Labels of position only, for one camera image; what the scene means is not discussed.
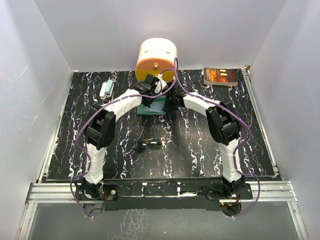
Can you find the blue-grey glasses case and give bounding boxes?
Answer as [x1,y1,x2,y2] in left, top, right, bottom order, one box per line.
[137,96,166,116]

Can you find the black sunglasses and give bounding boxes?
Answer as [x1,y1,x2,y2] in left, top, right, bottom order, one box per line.
[134,138,162,154]

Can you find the light blue cleaning cloth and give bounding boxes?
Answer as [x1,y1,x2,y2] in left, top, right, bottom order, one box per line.
[144,98,165,114]

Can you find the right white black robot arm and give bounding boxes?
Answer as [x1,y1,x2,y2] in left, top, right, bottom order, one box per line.
[163,83,246,199]

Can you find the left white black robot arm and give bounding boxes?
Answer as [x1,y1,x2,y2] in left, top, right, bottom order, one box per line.
[78,74,167,200]

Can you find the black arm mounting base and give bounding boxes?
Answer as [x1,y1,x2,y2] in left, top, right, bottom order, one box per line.
[72,177,253,217]

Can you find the round three-drawer cabinet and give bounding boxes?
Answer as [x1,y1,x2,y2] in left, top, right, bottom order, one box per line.
[135,38,178,82]

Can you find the white teal small case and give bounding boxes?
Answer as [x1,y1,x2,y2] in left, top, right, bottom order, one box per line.
[99,79,114,100]

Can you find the orange brown book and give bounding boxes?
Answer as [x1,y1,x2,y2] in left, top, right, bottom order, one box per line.
[203,68,238,87]

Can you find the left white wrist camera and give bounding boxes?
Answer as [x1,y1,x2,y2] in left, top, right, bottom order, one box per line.
[154,74,167,94]

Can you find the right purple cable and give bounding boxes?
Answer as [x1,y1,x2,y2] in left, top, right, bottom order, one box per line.
[172,57,261,221]

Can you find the aluminium frame rail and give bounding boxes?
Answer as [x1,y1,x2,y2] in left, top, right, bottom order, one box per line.
[25,181,309,240]

